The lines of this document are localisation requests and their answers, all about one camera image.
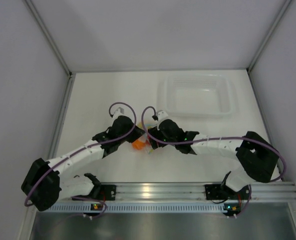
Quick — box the clear zip top bag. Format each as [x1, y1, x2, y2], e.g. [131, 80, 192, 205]
[131, 120, 156, 154]

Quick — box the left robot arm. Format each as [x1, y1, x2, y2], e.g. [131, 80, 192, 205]
[21, 115, 145, 212]

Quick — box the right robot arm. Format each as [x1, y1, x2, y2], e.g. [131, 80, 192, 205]
[147, 119, 279, 198]

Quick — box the orange fake fruit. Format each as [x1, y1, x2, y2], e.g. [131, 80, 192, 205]
[132, 138, 146, 150]

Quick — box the clear plastic basket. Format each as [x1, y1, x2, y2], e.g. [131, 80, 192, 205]
[158, 73, 236, 118]

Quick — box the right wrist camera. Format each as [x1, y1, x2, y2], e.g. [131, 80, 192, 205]
[153, 110, 169, 123]

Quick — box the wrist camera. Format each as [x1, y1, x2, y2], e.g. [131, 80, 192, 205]
[153, 110, 169, 123]
[112, 107, 124, 120]

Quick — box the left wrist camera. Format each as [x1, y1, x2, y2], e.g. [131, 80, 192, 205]
[112, 107, 124, 120]

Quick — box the aluminium mounting rail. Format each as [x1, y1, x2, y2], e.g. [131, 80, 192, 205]
[102, 181, 296, 203]

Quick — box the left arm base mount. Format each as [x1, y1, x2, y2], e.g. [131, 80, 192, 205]
[95, 184, 117, 202]

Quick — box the slotted cable duct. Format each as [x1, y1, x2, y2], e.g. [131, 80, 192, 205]
[46, 202, 237, 214]

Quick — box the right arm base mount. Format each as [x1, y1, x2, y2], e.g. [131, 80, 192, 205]
[204, 184, 227, 201]

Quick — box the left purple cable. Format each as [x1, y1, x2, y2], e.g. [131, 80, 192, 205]
[24, 101, 138, 207]

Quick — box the purple cable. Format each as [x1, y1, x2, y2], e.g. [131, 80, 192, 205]
[24, 101, 138, 207]
[140, 106, 288, 182]

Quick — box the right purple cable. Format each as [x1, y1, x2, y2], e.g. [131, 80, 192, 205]
[140, 106, 288, 182]

